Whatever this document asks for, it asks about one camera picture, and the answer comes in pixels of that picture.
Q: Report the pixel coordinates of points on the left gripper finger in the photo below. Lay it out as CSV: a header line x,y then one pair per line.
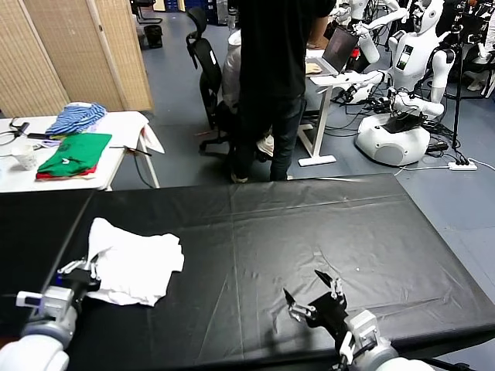
x,y
73,267
95,268

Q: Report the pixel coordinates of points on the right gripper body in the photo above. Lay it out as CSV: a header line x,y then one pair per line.
x,y
336,317

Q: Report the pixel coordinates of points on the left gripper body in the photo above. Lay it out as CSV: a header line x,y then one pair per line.
x,y
62,301

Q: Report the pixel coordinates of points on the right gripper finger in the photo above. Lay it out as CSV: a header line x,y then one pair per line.
x,y
301,312
334,288

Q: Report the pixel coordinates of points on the white t-shirt with pink print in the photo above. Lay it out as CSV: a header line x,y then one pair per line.
x,y
131,266

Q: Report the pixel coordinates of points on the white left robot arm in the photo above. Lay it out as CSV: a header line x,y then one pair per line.
x,y
31,351

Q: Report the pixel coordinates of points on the red folded garment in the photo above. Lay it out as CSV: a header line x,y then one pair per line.
x,y
48,175

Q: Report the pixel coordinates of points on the white side table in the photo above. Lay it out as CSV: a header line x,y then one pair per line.
x,y
116,162

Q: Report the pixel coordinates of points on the green folded t-shirt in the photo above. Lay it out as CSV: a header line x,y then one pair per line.
x,y
77,150

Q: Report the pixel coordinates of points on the white paper cup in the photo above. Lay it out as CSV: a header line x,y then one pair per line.
x,y
24,158

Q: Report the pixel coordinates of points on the purple phone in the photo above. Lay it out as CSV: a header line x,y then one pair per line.
x,y
50,143

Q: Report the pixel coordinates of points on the black phone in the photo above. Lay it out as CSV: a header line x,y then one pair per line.
x,y
36,135

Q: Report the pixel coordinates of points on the white cloth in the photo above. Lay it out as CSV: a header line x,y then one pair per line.
x,y
123,127

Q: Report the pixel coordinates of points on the blue striped garment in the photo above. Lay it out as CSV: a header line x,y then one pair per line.
x,y
75,118

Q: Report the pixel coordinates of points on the white humanoid robot with screen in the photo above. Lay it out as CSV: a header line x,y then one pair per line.
x,y
390,148

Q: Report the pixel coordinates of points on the white standing desk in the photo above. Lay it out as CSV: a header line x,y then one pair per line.
x,y
323,116

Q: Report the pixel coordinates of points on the black power adapter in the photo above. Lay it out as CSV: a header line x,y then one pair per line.
x,y
437,145

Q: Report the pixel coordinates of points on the white power strip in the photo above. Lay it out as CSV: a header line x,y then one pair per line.
x,y
463,164

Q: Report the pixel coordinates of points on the bamboo folding screen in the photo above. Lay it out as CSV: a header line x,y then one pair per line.
x,y
58,58

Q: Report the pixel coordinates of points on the black tripod stand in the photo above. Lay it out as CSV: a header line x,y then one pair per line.
x,y
458,96

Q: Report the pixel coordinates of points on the black office chair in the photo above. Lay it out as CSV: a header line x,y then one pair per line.
x,y
205,58

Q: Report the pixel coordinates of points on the standing person in black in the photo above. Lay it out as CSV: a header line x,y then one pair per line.
x,y
270,58

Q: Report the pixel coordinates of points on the black trash bin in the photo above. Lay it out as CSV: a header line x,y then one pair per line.
x,y
153,36

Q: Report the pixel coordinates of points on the silver open laptop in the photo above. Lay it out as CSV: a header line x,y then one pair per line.
x,y
340,46

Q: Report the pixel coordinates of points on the black cantilever chair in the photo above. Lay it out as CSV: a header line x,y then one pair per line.
x,y
145,11

